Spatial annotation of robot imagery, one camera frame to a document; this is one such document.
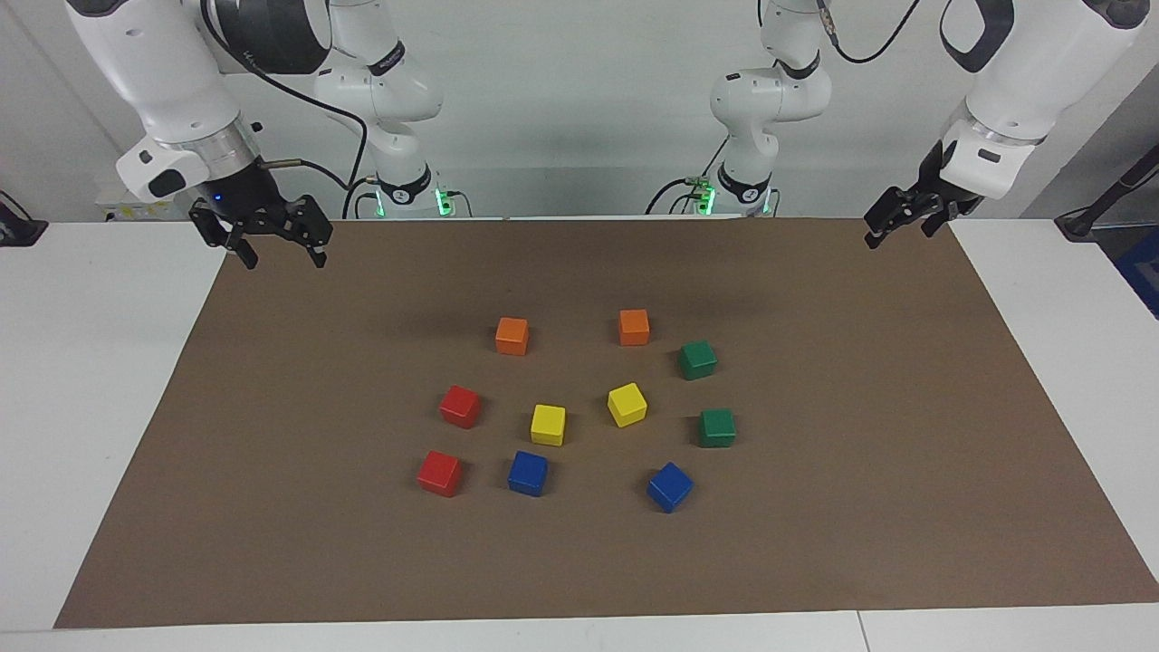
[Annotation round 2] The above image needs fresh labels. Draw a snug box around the blue crate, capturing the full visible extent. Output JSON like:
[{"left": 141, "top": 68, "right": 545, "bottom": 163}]
[{"left": 1116, "top": 226, "right": 1159, "bottom": 320}]

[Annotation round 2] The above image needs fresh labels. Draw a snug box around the brown table mat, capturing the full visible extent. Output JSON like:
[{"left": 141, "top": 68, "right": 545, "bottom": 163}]
[{"left": 53, "top": 216, "right": 1159, "bottom": 629}]

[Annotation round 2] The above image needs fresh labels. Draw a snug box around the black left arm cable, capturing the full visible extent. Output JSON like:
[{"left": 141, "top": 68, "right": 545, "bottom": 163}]
[{"left": 815, "top": 0, "right": 923, "bottom": 65}]

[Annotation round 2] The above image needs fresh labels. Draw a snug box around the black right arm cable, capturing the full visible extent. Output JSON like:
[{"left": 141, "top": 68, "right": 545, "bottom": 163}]
[{"left": 201, "top": 0, "right": 372, "bottom": 220}]

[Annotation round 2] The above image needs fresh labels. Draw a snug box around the red wooden cube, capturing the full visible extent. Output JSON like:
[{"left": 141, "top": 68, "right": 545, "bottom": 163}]
[
  {"left": 417, "top": 450, "right": 464, "bottom": 498},
  {"left": 438, "top": 385, "right": 483, "bottom": 430}
]

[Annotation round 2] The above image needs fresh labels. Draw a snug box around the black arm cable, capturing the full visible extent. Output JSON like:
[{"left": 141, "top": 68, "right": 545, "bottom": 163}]
[
  {"left": 815, "top": 0, "right": 923, "bottom": 65},
  {"left": 201, "top": 0, "right": 372, "bottom": 220}
]

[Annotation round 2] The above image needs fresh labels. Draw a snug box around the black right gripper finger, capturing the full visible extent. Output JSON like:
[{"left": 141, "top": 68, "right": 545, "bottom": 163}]
[
  {"left": 188, "top": 203, "right": 260, "bottom": 271},
  {"left": 284, "top": 194, "right": 332, "bottom": 269}
]

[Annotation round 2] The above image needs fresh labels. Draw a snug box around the black base cable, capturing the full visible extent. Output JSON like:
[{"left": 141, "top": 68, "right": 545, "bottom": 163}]
[{"left": 645, "top": 136, "right": 731, "bottom": 216}]

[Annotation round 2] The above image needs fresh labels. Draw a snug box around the blue wooden cube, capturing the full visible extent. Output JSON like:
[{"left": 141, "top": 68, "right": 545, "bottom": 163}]
[
  {"left": 647, "top": 462, "right": 695, "bottom": 514},
  {"left": 507, "top": 450, "right": 550, "bottom": 498}
]

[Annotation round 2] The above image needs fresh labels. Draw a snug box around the black stand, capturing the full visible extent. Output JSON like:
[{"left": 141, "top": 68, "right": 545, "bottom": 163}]
[{"left": 1055, "top": 145, "right": 1159, "bottom": 241}]

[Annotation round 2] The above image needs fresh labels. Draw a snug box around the green wooden cube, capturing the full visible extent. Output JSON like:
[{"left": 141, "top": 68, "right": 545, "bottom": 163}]
[
  {"left": 678, "top": 340, "right": 719, "bottom": 381},
  {"left": 698, "top": 408, "right": 737, "bottom": 449}
]

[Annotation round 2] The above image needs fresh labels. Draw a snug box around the yellow wooden cube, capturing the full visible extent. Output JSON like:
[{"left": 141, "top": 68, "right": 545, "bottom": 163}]
[
  {"left": 607, "top": 382, "right": 649, "bottom": 428},
  {"left": 530, "top": 404, "right": 567, "bottom": 447}
]

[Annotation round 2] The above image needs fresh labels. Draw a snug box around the black clamp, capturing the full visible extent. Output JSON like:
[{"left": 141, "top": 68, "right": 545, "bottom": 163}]
[{"left": 0, "top": 192, "right": 49, "bottom": 248}]

